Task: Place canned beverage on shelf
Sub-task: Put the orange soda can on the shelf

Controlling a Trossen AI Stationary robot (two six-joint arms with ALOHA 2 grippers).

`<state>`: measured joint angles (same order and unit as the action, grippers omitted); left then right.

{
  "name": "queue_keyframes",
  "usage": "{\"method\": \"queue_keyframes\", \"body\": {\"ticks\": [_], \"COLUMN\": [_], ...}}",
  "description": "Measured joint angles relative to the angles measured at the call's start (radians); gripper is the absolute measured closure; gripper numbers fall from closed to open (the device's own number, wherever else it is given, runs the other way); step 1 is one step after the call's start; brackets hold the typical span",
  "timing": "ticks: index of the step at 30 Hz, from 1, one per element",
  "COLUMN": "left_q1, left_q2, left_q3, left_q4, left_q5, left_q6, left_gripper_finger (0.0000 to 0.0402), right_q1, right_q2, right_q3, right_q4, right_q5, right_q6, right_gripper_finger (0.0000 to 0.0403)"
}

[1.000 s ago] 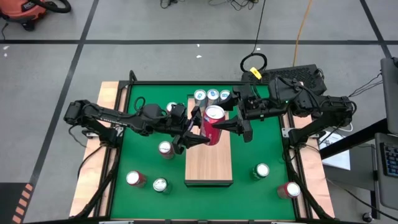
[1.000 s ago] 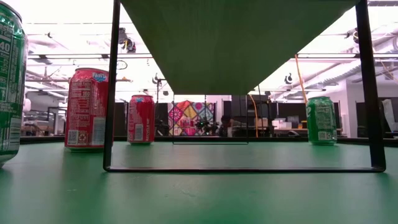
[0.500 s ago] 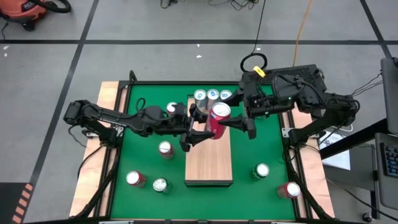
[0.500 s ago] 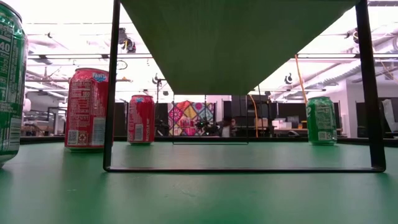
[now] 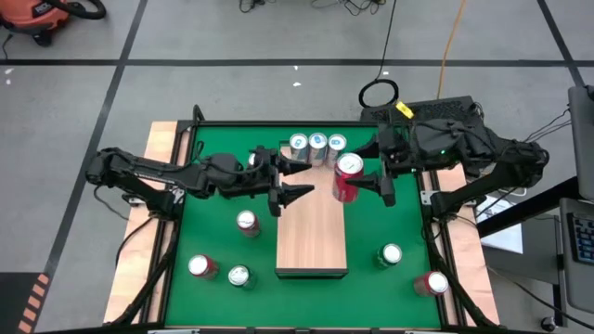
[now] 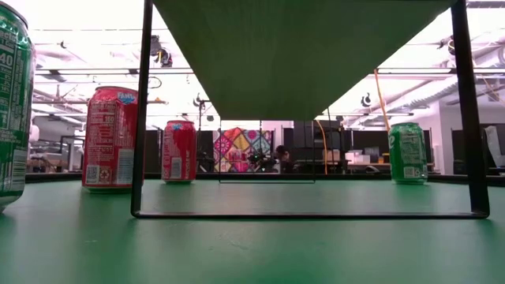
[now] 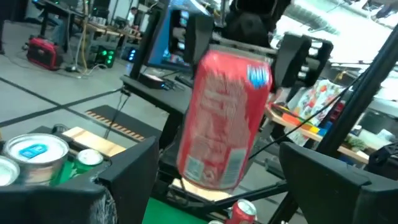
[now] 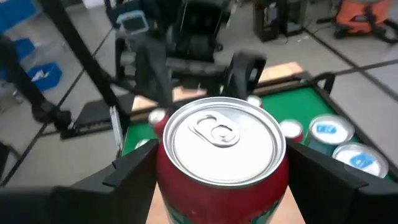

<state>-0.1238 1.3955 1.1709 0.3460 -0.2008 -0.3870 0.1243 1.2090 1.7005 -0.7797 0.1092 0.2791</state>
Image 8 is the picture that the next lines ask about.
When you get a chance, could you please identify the black aluminium table frame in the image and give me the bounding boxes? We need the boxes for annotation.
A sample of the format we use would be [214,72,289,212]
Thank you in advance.
[39,0,398,184]

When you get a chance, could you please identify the blue plastic bin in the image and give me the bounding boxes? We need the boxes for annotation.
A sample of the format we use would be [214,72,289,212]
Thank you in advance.
[11,37,35,60]
[0,0,40,34]
[26,62,63,91]

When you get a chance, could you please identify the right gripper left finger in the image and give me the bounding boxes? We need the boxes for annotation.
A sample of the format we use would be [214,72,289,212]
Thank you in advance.
[49,139,160,224]

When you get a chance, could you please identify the black office chair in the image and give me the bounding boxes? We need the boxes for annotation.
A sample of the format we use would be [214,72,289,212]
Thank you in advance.
[166,0,225,63]

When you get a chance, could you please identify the silver frame plate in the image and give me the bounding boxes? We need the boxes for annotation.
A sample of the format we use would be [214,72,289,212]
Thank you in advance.
[109,105,123,155]

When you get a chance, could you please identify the green table mat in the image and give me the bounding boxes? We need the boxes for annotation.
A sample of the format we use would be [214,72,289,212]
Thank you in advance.
[120,86,398,184]

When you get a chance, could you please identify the person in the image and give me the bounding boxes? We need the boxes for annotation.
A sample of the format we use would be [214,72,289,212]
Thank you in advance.
[0,34,73,125]

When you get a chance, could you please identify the orange shop vacuum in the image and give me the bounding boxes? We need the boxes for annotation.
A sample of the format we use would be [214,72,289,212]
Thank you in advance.
[335,0,393,35]

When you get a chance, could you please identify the light blue framed screen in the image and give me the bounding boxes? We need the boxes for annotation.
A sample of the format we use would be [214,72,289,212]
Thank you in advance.
[116,10,150,35]

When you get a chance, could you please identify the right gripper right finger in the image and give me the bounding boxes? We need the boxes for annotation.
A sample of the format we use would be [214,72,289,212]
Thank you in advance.
[285,139,370,224]

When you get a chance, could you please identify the black vacuum hose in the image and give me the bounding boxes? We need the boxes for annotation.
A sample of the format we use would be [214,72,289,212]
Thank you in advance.
[363,4,398,44]

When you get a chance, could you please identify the black equipment cabinet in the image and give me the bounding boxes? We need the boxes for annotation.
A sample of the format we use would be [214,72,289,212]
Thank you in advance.
[278,0,307,37]
[252,1,280,43]

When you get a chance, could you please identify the red soda can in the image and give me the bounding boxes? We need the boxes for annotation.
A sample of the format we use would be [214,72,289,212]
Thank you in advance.
[279,119,305,144]
[147,108,171,139]
[246,95,264,110]
[155,96,290,224]

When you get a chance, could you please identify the black floor base plate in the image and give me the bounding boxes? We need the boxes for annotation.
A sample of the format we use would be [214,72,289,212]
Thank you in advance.
[60,93,136,140]

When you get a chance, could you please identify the teal soda can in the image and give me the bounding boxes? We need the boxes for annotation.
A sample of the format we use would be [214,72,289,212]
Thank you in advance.
[331,142,390,180]
[306,114,356,156]

